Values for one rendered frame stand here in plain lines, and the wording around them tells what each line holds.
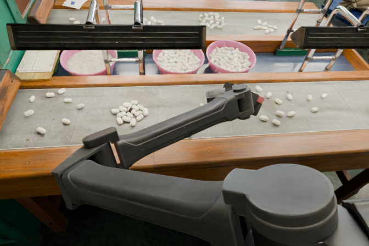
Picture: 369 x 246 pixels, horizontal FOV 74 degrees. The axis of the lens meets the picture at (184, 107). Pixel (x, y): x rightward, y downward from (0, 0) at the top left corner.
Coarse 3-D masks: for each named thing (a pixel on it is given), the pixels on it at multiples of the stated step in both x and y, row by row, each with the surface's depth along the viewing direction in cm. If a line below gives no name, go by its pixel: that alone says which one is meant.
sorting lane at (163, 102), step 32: (64, 96) 106; (96, 96) 108; (128, 96) 109; (160, 96) 111; (192, 96) 113; (320, 96) 120; (352, 96) 122; (32, 128) 94; (64, 128) 96; (96, 128) 97; (128, 128) 98; (224, 128) 102; (256, 128) 104; (288, 128) 105; (320, 128) 107; (352, 128) 108
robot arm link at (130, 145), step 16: (224, 96) 63; (240, 96) 62; (192, 112) 59; (208, 112) 58; (224, 112) 60; (240, 112) 64; (112, 128) 51; (144, 128) 56; (160, 128) 54; (176, 128) 55; (192, 128) 57; (96, 144) 48; (128, 144) 50; (144, 144) 52; (160, 144) 54; (128, 160) 51
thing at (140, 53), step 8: (96, 8) 85; (136, 8) 85; (88, 16) 79; (96, 16) 92; (136, 16) 81; (136, 24) 80; (104, 56) 105; (104, 64) 110; (144, 64) 113; (144, 72) 117
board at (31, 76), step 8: (56, 56) 117; (16, 72) 107; (24, 72) 108; (32, 72) 108; (40, 72) 109; (48, 72) 109; (24, 80) 106; (32, 80) 106; (40, 80) 107; (48, 80) 107
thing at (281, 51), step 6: (300, 0) 125; (330, 0) 125; (300, 6) 126; (300, 12) 129; (324, 12) 130; (294, 18) 131; (318, 18) 134; (318, 24) 136; (288, 30) 137; (294, 30) 137; (288, 36) 140; (282, 42) 143; (276, 48) 147; (282, 48) 146; (288, 48) 148; (294, 48) 149; (276, 54) 148; (282, 54) 149; (288, 54) 150; (294, 54) 150; (300, 54) 151
